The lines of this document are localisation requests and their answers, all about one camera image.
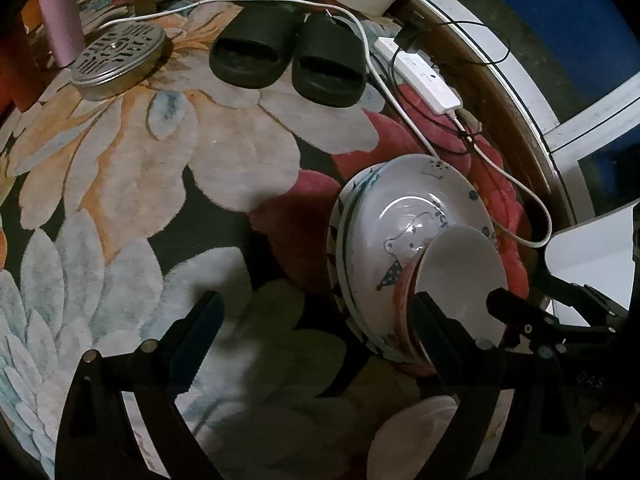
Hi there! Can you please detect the bear print ceramic plate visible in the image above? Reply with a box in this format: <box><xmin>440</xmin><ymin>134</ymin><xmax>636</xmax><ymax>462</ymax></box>
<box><xmin>336</xmin><ymin>155</ymin><xmax>499</xmax><ymax>361</ymax></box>
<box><xmin>326</xmin><ymin>195</ymin><xmax>396</xmax><ymax>357</ymax></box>

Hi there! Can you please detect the round perforated metal tin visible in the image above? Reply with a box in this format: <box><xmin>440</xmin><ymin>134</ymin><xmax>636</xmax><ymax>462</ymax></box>
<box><xmin>70</xmin><ymin>25</ymin><xmax>167</xmax><ymax>102</ymax></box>

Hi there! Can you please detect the floral rug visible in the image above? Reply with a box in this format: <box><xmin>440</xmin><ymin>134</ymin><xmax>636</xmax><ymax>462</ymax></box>
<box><xmin>0</xmin><ymin>0</ymin><xmax>556</xmax><ymax>480</ymax></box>

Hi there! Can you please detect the white power strip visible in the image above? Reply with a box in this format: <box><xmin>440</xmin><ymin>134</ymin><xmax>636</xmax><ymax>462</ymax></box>
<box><xmin>375</xmin><ymin>37</ymin><xmax>464</xmax><ymax>117</ymax></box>

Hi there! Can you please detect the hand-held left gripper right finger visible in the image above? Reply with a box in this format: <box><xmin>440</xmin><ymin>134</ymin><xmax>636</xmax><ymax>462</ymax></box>
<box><xmin>407</xmin><ymin>291</ymin><xmax>586</xmax><ymax>480</ymax></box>

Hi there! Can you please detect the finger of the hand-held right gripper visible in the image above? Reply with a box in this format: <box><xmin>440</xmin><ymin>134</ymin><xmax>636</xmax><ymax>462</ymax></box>
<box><xmin>486</xmin><ymin>287</ymin><xmax>564</xmax><ymax>357</ymax></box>

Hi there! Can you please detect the black plug adapter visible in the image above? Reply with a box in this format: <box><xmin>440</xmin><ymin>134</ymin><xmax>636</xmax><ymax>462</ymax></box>
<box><xmin>395</xmin><ymin>20</ymin><xmax>427</xmax><ymax>57</ymax></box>

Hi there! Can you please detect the white cable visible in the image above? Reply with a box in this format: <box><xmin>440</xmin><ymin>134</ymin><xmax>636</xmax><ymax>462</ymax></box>
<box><xmin>82</xmin><ymin>0</ymin><xmax>554</xmax><ymax>249</ymax></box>

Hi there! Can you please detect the white metal frame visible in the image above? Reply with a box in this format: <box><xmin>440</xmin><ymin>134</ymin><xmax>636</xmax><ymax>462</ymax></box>
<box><xmin>405</xmin><ymin>0</ymin><xmax>640</xmax><ymax>162</ymax></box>

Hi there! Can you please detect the white board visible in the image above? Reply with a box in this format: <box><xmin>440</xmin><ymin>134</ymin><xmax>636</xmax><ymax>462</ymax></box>
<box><xmin>542</xmin><ymin>205</ymin><xmax>640</xmax><ymax>313</ymax></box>

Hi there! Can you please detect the blue cushion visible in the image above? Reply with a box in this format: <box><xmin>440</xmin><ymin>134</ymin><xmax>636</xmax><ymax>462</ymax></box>
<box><xmin>497</xmin><ymin>0</ymin><xmax>640</xmax><ymax>128</ymax></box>

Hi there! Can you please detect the pink bottle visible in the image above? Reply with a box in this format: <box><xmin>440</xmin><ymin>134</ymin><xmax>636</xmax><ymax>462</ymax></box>
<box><xmin>39</xmin><ymin>0</ymin><xmax>84</xmax><ymax>69</ymax></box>

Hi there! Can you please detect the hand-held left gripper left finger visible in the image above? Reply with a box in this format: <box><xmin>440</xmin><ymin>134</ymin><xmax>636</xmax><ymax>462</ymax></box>
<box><xmin>54</xmin><ymin>291</ymin><xmax>226</xmax><ymax>480</ymax></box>

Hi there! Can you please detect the black cable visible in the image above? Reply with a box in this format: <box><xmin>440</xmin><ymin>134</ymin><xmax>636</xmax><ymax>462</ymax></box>
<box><xmin>390</xmin><ymin>10</ymin><xmax>514</xmax><ymax>157</ymax></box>

